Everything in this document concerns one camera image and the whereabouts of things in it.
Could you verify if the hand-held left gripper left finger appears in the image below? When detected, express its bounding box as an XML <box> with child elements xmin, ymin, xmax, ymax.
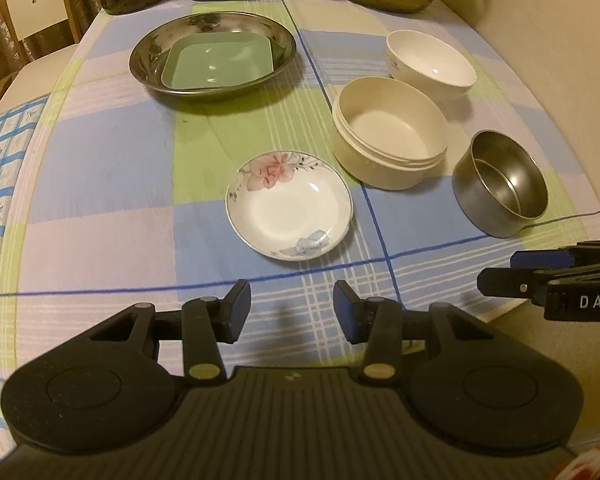
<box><xmin>87</xmin><ymin>279</ymin><xmax>253</xmax><ymax>387</ymax></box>

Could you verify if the checked pastel tablecloth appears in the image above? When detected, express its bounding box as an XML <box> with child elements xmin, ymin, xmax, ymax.
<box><xmin>0</xmin><ymin>0</ymin><xmax>600</xmax><ymax>411</ymax></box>

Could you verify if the small stainless steel bowl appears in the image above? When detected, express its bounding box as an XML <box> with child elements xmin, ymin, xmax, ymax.
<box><xmin>452</xmin><ymin>130</ymin><xmax>550</xmax><ymax>239</ymax></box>

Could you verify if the floral white saucer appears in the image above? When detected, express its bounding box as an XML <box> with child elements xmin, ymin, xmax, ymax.
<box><xmin>225</xmin><ymin>150</ymin><xmax>355</xmax><ymax>262</ymax></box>

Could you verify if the blue grid patterned cloth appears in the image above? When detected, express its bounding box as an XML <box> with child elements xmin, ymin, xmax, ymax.
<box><xmin>0</xmin><ymin>94</ymin><xmax>49</xmax><ymax>441</ymax></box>

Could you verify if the green square plate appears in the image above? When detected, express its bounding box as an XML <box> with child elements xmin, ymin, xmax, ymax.
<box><xmin>161</xmin><ymin>32</ymin><xmax>284</xmax><ymax>92</ymax></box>

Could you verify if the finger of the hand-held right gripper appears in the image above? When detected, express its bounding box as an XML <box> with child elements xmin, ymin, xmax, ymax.
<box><xmin>510</xmin><ymin>241</ymin><xmax>600</xmax><ymax>273</ymax></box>
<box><xmin>476</xmin><ymin>266</ymin><xmax>552</xmax><ymax>307</ymax></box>

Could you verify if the red patterned clothing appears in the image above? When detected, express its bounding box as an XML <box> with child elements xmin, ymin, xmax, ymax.
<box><xmin>566</xmin><ymin>432</ymin><xmax>600</xmax><ymax>480</ymax></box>

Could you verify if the white porcelain bowl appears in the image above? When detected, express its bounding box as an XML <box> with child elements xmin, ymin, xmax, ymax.
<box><xmin>385</xmin><ymin>29</ymin><xmax>478</xmax><ymax>99</ymax></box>

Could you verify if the cream round plastic bowl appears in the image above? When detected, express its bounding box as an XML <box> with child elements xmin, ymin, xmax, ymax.
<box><xmin>331</xmin><ymin>76</ymin><xmax>449</xmax><ymax>191</ymax></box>

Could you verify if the white carved chair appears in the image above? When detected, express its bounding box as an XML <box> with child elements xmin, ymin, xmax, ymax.
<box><xmin>0</xmin><ymin>0</ymin><xmax>88</xmax><ymax>121</ymax></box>

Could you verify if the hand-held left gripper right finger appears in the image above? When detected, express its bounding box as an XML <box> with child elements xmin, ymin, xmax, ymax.
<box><xmin>332</xmin><ymin>280</ymin><xmax>498</xmax><ymax>387</ymax></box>

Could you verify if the large stainless steel basin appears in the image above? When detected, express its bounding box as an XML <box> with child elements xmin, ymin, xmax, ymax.
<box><xmin>128</xmin><ymin>11</ymin><xmax>297</xmax><ymax>104</ymax></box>

